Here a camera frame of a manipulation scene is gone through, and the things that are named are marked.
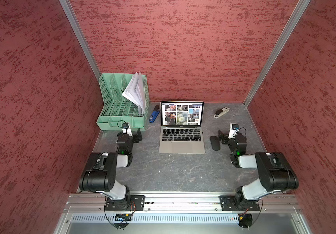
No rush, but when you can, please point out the black wireless mouse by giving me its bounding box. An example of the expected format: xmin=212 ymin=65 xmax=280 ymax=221
xmin=210 ymin=136 xmax=221 ymax=151

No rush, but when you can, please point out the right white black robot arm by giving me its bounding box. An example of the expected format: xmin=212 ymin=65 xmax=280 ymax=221
xmin=218 ymin=131 xmax=299 ymax=213

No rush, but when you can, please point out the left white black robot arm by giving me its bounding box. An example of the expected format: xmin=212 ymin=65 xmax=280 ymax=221
xmin=79 ymin=129 xmax=145 ymax=212

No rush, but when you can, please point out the silver open laptop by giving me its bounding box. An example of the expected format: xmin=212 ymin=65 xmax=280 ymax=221
xmin=159 ymin=101 xmax=205 ymax=155

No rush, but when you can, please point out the beige black stapler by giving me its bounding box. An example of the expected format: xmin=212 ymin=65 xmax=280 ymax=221
xmin=214 ymin=107 xmax=229 ymax=119

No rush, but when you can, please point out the blue stapler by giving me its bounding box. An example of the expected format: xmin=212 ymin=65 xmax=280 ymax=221
xmin=148 ymin=105 xmax=160 ymax=123

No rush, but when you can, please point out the green plastic file organizer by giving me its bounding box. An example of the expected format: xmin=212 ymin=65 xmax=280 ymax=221
xmin=96 ymin=73 xmax=149 ymax=131

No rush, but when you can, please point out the white paper stack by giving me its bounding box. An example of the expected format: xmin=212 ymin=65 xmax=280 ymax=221
xmin=122 ymin=72 xmax=146 ymax=116

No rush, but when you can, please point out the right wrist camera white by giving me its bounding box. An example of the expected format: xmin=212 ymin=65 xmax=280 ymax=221
xmin=228 ymin=123 xmax=239 ymax=138

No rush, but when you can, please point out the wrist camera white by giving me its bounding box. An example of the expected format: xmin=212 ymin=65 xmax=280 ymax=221
xmin=122 ymin=122 xmax=132 ymax=136
xmin=228 ymin=123 xmax=239 ymax=138

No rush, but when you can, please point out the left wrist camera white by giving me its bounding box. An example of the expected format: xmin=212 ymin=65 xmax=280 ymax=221
xmin=122 ymin=122 xmax=132 ymax=136

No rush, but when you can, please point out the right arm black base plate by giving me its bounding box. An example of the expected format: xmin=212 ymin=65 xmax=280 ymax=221
xmin=219 ymin=196 xmax=260 ymax=212

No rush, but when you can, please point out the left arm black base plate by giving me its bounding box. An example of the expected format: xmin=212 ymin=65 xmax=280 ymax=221
xmin=104 ymin=195 xmax=146 ymax=212

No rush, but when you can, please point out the aluminium front rail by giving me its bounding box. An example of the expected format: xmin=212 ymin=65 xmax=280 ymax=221
xmin=63 ymin=191 xmax=303 ymax=214

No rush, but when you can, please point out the white perforated cable duct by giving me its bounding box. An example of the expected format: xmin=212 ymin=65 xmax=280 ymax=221
xmin=70 ymin=213 xmax=239 ymax=224

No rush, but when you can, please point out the right aluminium corner post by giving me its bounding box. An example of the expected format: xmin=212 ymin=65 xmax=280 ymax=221
xmin=244 ymin=0 xmax=310 ymax=107

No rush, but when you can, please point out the aluminium corner post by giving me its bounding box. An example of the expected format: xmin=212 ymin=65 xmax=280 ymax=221
xmin=59 ymin=0 xmax=102 ymax=80
xmin=244 ymin=0 xmax=310 ymax=107

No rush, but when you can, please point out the left aluminium corner post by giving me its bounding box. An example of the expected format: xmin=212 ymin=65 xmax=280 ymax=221
xmin=59 ymin=0 xmax=102 ymax=80

